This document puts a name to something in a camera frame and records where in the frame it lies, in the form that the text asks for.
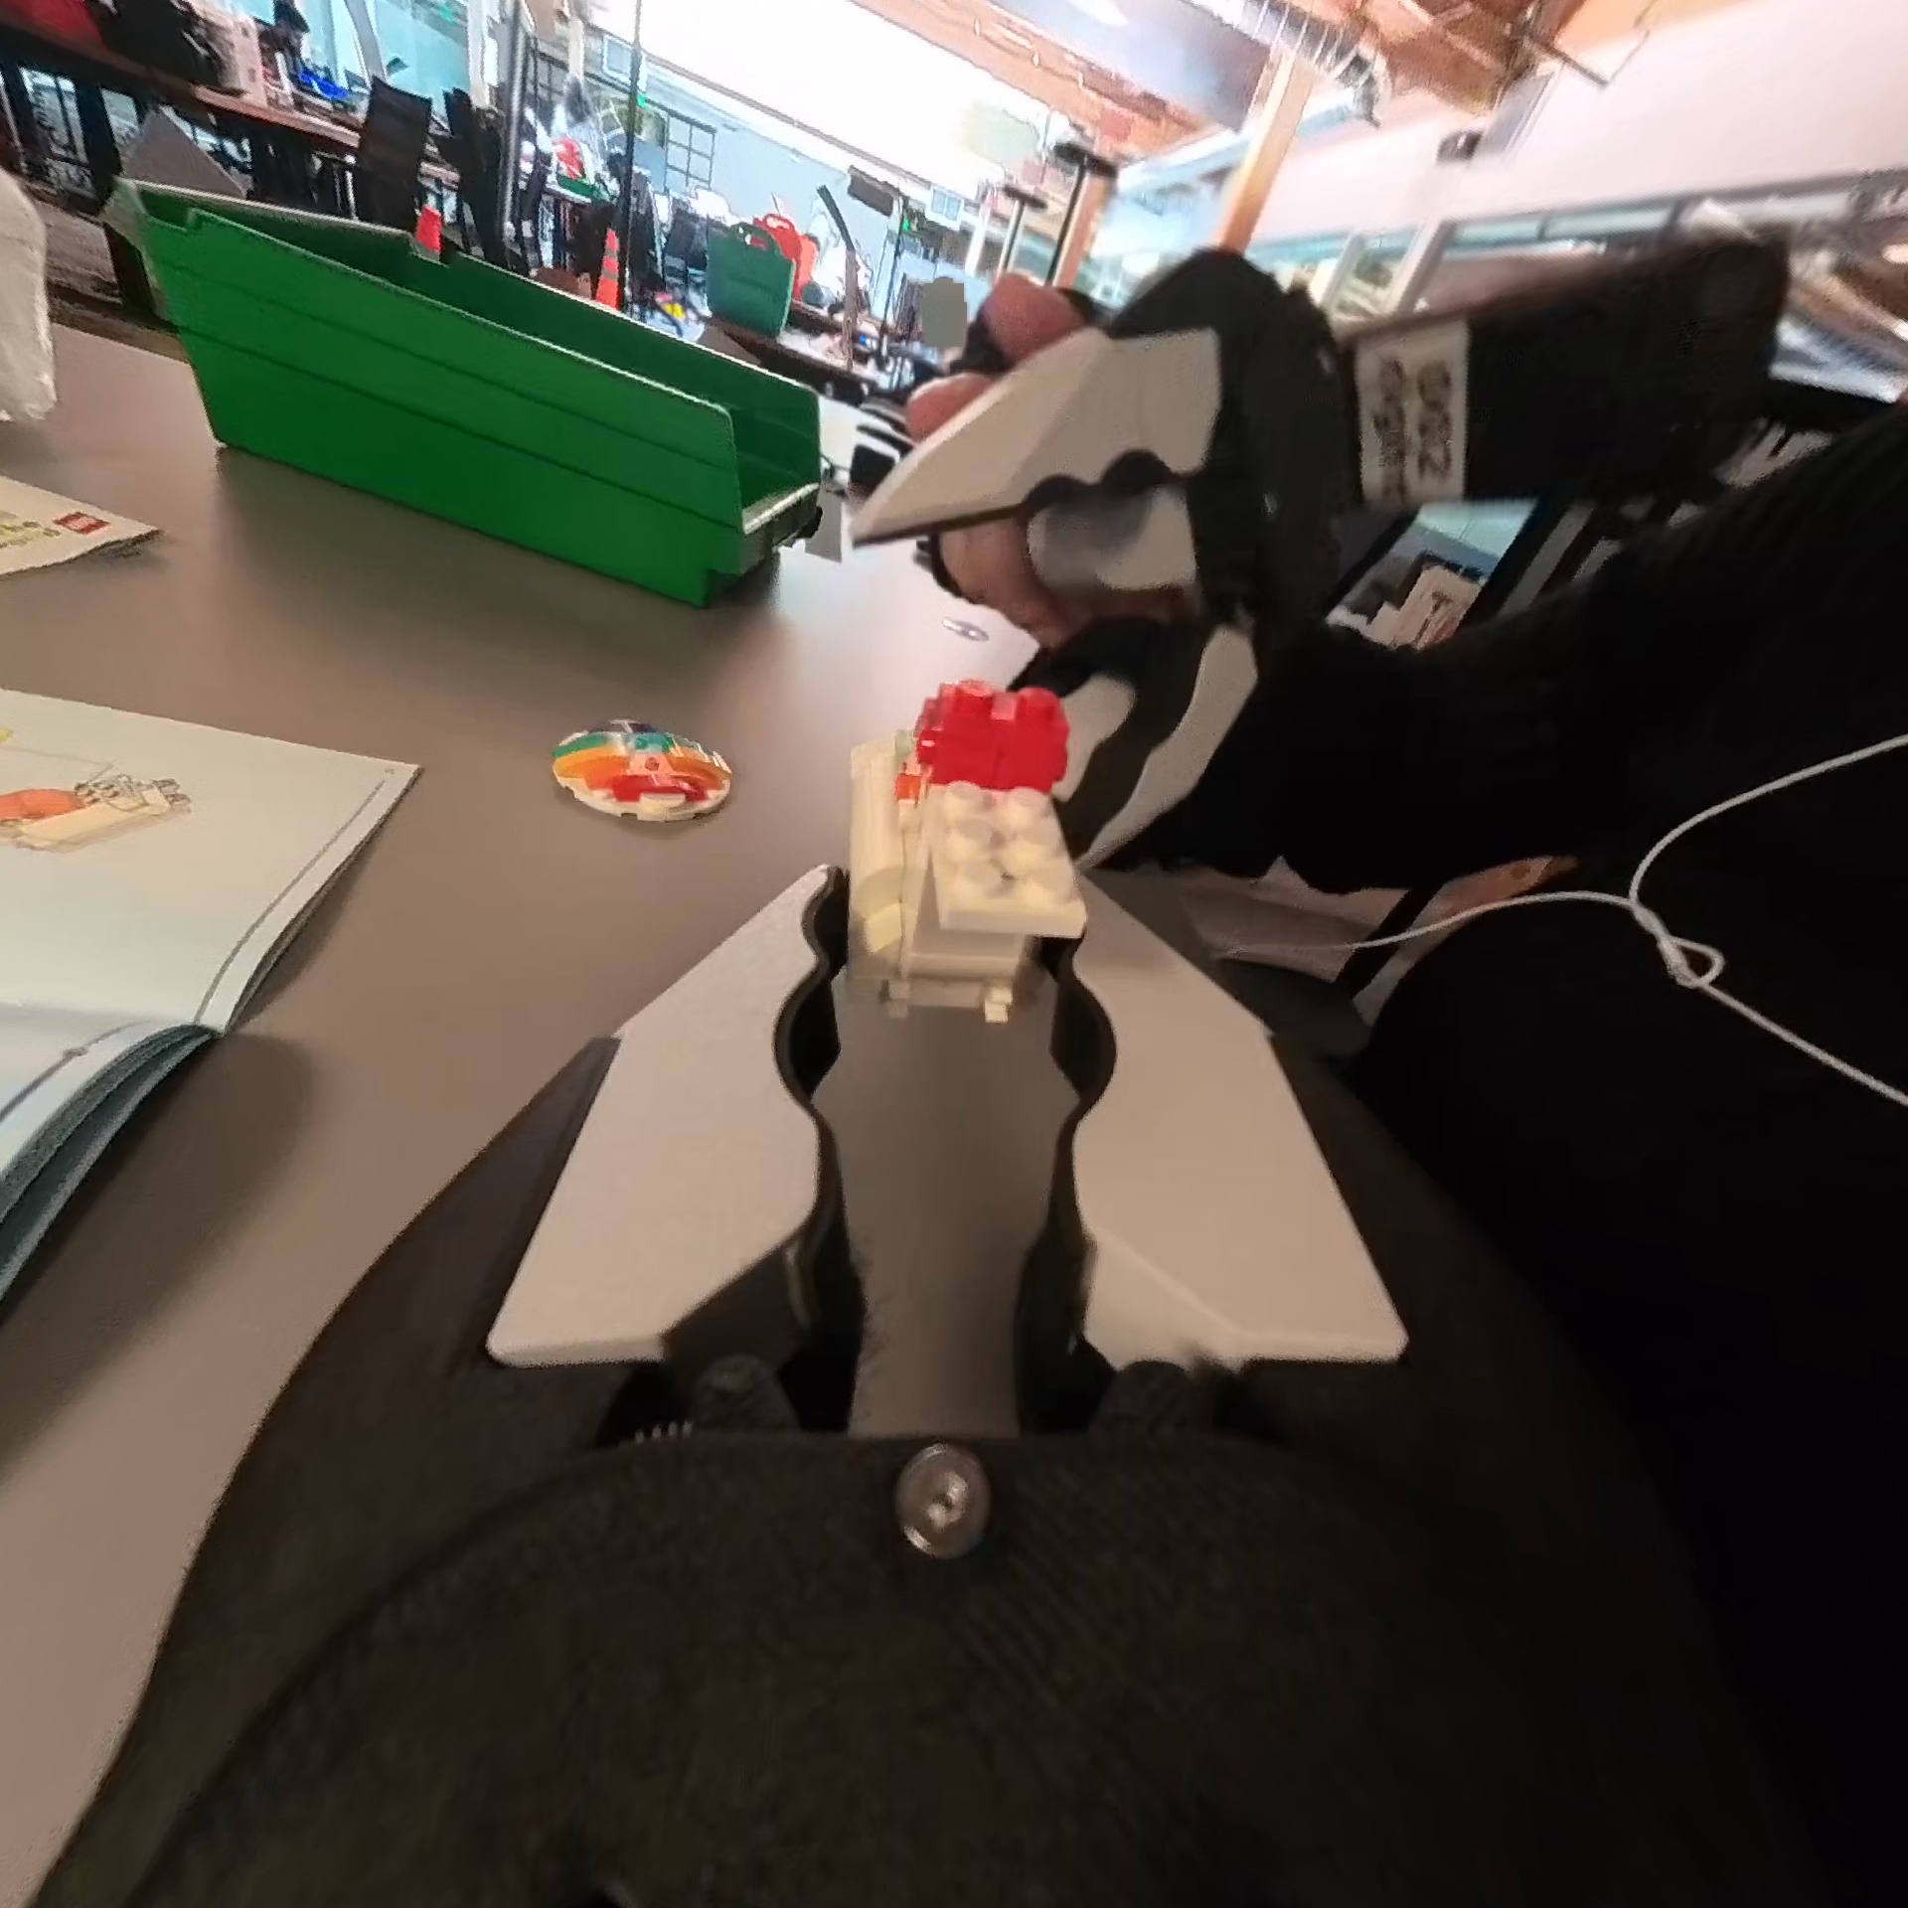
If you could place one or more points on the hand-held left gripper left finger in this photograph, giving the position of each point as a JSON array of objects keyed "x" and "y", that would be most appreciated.
[{"x": 669, "y": 1162}]

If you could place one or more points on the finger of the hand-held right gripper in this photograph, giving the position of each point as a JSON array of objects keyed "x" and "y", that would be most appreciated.
[
  {"x": 1119, "y": 534},
  {"x": 1056, "y": 419}
]

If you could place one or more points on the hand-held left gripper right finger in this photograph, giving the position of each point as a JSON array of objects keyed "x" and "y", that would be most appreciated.
[{"x": 1222, "y": 1179}]

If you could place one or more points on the white and red lego model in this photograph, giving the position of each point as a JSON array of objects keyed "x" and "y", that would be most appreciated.
[{"x": 970, "y": 865}]

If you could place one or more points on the lego instruction booklet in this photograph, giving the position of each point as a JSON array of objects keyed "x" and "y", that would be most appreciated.
[{"x": 179, "y": 897}]

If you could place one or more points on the round rainbow lego disc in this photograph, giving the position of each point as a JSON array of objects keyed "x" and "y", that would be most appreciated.
[{"x": 642, "y": 767}]

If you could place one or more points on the person's right hand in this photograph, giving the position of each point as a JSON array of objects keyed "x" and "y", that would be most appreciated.
[{"x": 1028, "y": 322}]

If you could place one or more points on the small green bin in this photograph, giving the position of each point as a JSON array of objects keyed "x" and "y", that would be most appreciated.
[{"x": 749, "y": 284}]

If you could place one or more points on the orange traffic cone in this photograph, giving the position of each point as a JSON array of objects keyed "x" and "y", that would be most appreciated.
[{"x": 607, "y": 272}]

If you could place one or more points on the person's black clothed torso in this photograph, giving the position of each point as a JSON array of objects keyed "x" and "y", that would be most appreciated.
[{"x": 1714, "y": 1342}]

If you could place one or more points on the green plastic storage bin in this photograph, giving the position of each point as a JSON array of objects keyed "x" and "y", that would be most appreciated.
[{"x": 477, "y": 404}]

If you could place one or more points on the small white instruction leaflet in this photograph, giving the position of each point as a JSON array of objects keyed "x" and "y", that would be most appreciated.
[{"x": 60, "y": 530}]

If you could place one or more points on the clear plastic bag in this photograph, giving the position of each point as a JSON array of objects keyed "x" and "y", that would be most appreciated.
[{"x": 23, "y": 299}]

